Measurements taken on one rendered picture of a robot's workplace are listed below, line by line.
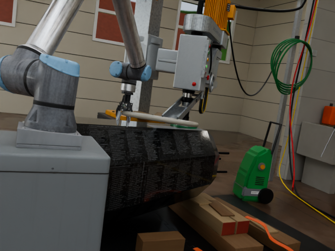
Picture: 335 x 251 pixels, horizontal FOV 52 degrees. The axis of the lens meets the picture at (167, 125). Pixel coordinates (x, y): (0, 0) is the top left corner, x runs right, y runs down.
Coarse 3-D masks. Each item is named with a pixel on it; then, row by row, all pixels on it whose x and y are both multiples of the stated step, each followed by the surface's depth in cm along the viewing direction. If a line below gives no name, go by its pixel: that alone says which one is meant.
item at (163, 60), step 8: (144, 48) 319; (152, 48) 321; (160, 48) 327; (144, 56) 320; (152, 56) 323; (160, 56) 327; (168, 56) 327; (176, 56) 326; (152, 64) 324; (160, 64) 328; (168, 64) 328; (168, 72) 330
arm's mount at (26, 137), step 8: (24, 128) 118; (32, 128) 121; (16, 136) 116; (24, 136) 117; (32, 136) 118; (40, 136) 119; (48, 136) 120; (56, 136) 121; (64, 136) 122; (72, 136) 123; (80, 136) 124; (16, 144) 116; (24, 144) 118; (32, 144) 119; (40, 144) 120; (48, 144) 120; (56, 144) 121; (64, 144) 122; (72, 144) 123; (80, 144) 124
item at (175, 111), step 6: (198, 96) 286; (204, 96) 292; (180, 102) 277; (192, 102) 268; (168, 108) 251; (174, 108) 263; (180, 108) 266; (186, 108) 253; (162, 114) 239; (168, 114) 250; (174, 114) 253; (180, 114) 240
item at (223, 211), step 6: (192, 198) 277; (198, 198) 279; (204, 198) 281; (198, 204) 267; (204, 204) 269; (210, 204) 269; (216, 204) 271; (216, 210) 258; (222, 210) 260; (228, 210) 261
